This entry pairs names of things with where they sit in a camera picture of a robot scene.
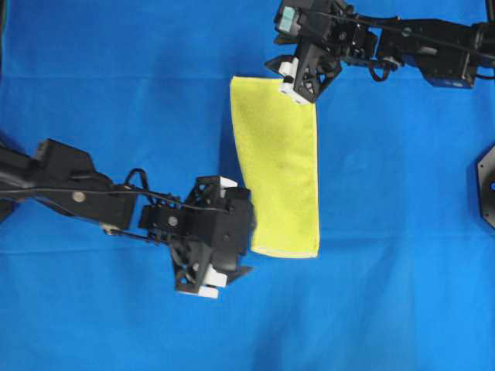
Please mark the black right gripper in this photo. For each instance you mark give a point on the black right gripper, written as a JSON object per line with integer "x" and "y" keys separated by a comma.
{"x": 306, "y": 74}

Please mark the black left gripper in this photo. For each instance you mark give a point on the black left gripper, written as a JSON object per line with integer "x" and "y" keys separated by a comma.
{"x": 191, "y": 250}

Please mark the yellow-green microfibre towel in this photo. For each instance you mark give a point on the yellow-green microfibre towel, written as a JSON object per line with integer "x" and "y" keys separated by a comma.
{"x": 277, "y": 148}

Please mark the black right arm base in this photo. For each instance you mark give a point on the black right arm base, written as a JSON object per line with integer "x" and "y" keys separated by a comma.
{"x": 485, "y": 185}

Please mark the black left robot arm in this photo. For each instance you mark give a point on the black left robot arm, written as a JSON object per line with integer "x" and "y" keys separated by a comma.
{"x": 65, "y": 180}

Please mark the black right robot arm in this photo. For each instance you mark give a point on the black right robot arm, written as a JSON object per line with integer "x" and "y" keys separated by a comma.
{"x": 447, "y": 54}

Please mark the blue table cloth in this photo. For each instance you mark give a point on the blue table cloth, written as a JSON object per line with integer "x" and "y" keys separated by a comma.
{"x": 404, "y": 279}

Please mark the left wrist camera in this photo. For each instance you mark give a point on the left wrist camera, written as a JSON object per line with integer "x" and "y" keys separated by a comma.
{"x": 232, "y": 230}

